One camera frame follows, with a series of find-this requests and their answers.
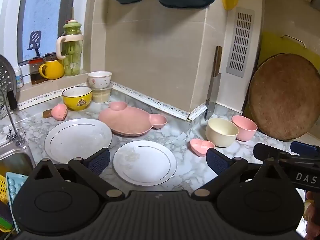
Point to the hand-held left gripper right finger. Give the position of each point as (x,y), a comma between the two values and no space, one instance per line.
(216,161)

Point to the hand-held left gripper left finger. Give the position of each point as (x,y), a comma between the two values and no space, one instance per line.
(98,161)

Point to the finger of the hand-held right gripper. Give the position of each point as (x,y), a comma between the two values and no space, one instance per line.
(270,151)
(306,148)

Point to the cream bowl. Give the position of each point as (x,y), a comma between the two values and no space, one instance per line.
(221,133)

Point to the pink bowl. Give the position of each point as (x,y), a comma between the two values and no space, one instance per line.
(246,127)

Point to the large white plate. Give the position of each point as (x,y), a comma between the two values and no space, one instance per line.
(75,137)

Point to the small white plate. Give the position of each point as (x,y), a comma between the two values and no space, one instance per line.
(143,162)

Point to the pink bear-shaped plate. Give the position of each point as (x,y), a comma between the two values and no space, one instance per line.
(127,121)

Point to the person's right hand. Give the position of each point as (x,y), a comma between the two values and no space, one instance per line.
(308,212)

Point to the round wooden cutting board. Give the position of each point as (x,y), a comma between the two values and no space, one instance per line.
(285,95)

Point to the yellow bowl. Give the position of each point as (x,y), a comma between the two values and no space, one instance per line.
(77,102)

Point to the clear plastic food container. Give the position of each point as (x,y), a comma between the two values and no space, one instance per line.
(101,95)

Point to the small brown item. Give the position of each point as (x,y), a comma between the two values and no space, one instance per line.
(46,114)

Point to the white music note trim strip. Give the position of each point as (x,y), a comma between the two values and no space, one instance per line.
(150,101)

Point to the white floral bowl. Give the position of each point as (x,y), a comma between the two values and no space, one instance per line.
(99,78)

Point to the stainless steel sink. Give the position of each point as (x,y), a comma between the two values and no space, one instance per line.
(15,158)

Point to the light blue plastic tray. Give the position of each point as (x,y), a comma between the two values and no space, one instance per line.
(13,187)

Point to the metal faucet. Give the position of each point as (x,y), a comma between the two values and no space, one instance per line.
(11,125)

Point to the yellow plastic basket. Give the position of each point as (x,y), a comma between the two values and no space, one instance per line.
(3,187)

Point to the yellow mug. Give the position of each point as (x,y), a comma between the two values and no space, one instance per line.
(53,70)

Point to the yellow cutting board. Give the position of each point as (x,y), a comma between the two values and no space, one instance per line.
(272,45)

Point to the dark sauce jar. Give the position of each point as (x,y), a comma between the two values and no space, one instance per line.
(36,73)

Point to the green water bottle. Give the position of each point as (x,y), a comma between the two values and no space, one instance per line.
(72,55)

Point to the grey vent grille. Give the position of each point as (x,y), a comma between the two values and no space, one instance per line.
(240,42)

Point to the white medicine bottle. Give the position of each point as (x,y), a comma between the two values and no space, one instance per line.
(18,77)

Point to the perforated metal steamer rack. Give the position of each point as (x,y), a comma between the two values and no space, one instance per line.
(6,77)

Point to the black phone stand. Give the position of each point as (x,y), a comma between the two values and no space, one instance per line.
(35,40)

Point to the window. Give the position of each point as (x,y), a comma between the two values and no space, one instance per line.
(42,10)

